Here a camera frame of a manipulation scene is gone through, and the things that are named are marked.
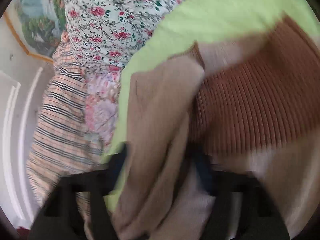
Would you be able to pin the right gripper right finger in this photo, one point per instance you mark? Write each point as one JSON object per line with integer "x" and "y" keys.
{"x": 242, "y": 208}

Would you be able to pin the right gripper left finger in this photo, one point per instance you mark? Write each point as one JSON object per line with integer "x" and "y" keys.
{"x": 59, "y": 218}

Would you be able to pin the beige knit sweater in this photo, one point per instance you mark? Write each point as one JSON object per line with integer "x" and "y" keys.
{"x": 161, "y": 197}

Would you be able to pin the plaid checked blanket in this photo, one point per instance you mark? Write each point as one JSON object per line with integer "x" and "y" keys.
{"x": 60, "y": 142}

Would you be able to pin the purple pink floral pillow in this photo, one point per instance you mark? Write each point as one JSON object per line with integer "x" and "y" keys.
{"x": 101, "y": 105}

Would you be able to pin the white panelled door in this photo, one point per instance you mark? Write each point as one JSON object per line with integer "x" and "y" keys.
{"x": 23, "y": 81}

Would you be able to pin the light green bed sheet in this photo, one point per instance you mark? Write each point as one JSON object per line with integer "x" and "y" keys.
{"x": 195, "y": 42}

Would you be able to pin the rose floral white quilt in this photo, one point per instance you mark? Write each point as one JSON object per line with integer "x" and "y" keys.
{"x": 106, "y": 33}

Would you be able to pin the gold framed landscape painting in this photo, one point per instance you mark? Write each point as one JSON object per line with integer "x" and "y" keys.
{"x": 37, "y": 25}

